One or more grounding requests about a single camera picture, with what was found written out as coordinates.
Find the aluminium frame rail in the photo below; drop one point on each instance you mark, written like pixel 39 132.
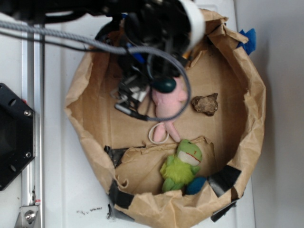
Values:
pixel 32 90

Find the white plastic tray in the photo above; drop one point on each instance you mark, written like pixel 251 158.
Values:
pixel 73 196

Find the blue tape strip right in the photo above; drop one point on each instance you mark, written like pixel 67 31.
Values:
pixel 250 46

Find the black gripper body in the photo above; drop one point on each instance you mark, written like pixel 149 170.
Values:
pixel 140 69

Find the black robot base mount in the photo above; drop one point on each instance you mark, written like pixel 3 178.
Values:
pixel 16 136

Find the blue ball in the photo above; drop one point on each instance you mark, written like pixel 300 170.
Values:
pixel 195 186

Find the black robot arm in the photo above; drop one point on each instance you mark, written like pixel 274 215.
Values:
pixel 152 36

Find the brown paper bin wall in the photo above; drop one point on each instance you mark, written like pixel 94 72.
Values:
pixel 128 166

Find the brown rock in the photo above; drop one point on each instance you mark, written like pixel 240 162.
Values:
pixel 205 104

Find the dark green plastic pickle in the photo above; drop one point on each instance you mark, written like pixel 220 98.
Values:
pixel 164 84

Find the green frog plush toy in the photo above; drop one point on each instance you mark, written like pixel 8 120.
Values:
pixel 180 169

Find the metal corner bracket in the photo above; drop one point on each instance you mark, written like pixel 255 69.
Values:
pixel 27 217

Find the pink plush toy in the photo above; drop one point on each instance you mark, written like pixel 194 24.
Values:
pixel 167 105

